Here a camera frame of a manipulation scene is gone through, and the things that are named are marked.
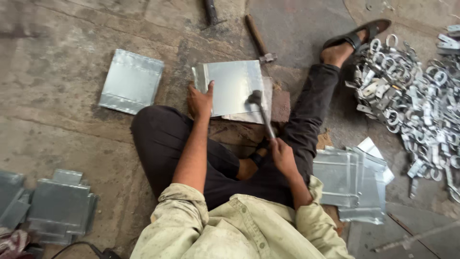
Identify person's left hand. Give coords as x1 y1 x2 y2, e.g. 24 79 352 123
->
186 80 215 121

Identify person's right hand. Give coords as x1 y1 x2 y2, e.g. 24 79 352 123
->
269 137 301 177

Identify steel hammer with metal handle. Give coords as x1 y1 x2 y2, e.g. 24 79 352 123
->
247 90 276 140

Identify shiny metal sheet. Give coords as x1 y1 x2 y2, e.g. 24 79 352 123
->
192 60 269 117

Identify person's left foot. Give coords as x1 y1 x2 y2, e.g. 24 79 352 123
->
235 138 271 181

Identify person's foot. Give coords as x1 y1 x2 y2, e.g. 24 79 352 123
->
320 30 368 69
235 138 271 181

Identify flat metal plate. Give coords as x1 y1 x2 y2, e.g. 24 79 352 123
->
222 77 274 125

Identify rusty iron block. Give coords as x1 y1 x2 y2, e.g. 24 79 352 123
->
270 89 291 123

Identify stack of cut metal sheets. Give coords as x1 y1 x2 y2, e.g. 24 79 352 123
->
312 137 395 226

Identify pale green shirt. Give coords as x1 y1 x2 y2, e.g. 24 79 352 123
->
130 175 356 259

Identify black trousers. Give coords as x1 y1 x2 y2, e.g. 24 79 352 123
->
130 64 341 212

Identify person's right foot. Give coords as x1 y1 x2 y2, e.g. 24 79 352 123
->
320 30 368 69

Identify black sandal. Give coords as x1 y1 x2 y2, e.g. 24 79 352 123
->
322 19 392 51

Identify pile of metal clamps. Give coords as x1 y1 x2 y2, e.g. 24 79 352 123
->
344 34 460 204

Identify dark metal tool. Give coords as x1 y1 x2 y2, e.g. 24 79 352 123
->
200 0 228 31

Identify large grey metal sheet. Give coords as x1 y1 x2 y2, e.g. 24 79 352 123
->
346 202 460 259

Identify folded metal sheet with seams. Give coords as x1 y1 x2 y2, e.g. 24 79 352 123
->
98 49 165 115

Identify thin metal rod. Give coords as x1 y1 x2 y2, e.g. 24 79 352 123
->
372 219 460 253

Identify bent metal brackets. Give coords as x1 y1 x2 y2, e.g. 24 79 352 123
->
436 24 460 55

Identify stack of notched metal sheets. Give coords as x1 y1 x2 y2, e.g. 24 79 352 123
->
0 169 100 246

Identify reddish cloth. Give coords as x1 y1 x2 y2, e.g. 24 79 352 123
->
0 229 32 259

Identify hammer with wooden handle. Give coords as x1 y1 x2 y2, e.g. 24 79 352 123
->
245 14 278 65

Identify black cable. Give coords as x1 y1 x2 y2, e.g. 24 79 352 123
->
50 241 121 259

